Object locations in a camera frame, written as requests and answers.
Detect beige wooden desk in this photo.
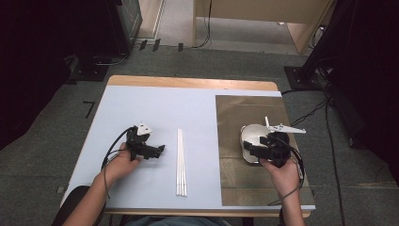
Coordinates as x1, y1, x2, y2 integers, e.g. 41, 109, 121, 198
192, 0, 334, 55

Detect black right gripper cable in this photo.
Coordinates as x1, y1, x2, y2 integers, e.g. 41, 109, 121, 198
267, 136, 306, 207

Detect light blue table mat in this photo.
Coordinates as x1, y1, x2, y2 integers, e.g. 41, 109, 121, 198
61, 85, 316, 211

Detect row of white chopsticks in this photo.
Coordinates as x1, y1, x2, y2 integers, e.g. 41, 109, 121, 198
176, 127, 188, 198

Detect black stand base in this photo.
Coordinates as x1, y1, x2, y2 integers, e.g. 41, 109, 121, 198
69, 55, 110, 83

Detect black hanging cable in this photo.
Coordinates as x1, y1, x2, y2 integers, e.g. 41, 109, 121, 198
193, 0, 214, 50

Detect white bowl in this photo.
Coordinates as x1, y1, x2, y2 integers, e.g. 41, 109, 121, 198
240, 123, 271, 154

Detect person's right hand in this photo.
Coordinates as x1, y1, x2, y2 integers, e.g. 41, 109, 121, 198
259, 155, 301, 199

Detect black metal stand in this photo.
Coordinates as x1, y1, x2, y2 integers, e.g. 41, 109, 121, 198
283, 0, 359, 92

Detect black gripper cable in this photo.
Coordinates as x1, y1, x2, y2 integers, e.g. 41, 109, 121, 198
100, 126, 138, 200
267, 136, 306, 207

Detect black corner tape mark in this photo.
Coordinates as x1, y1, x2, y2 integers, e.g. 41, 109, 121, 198
82, 100, 96, 120

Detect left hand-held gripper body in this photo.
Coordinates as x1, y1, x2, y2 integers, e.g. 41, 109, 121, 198
125, 121, 154, 161

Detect person's grey clothing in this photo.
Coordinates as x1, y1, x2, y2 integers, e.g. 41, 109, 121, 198
123, 216, 233, 226

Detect brown woven placemat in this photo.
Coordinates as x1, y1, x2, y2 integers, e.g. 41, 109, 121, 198
215, 94, 316, 207

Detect metal tray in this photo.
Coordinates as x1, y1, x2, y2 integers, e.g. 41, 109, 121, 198
242, 150, 263, 165

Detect person's left hand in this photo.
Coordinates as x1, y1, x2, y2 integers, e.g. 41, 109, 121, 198
104, 142, 144, 184

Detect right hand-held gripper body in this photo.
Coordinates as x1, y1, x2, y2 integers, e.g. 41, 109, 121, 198
259, 122, 307, 169

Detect black cabinet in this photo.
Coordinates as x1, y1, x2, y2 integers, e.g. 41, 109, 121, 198
105, 0, 144, 57

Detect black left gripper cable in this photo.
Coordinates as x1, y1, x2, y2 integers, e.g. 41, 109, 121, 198
100, 126, 138, 200

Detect black floor cable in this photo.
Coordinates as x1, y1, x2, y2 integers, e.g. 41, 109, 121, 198
280, 89, 347, 226

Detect dark curtain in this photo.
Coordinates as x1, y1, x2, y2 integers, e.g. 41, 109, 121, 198
327, 0, 399, 187
0, 0, 74, 152

